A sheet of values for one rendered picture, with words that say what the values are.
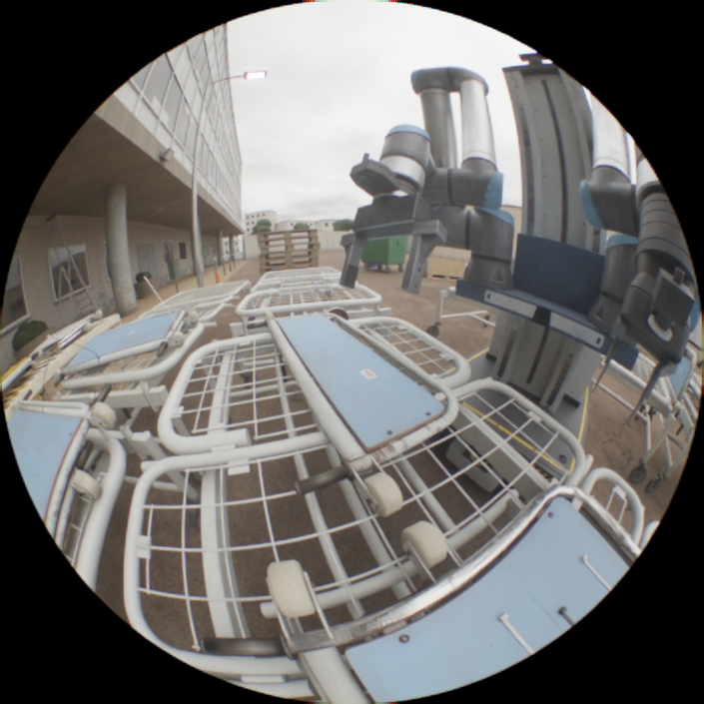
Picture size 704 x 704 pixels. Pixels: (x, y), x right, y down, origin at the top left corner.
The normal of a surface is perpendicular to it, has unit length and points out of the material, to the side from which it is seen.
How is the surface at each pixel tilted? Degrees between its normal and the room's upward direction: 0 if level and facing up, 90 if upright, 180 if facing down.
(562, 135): 90
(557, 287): 90
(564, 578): 4
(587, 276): 90
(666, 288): 108
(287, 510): 0
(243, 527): 0
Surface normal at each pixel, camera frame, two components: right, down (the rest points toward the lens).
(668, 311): -0.89, 0.43
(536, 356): -0.84, 0.25
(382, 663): 0.07, -0.90
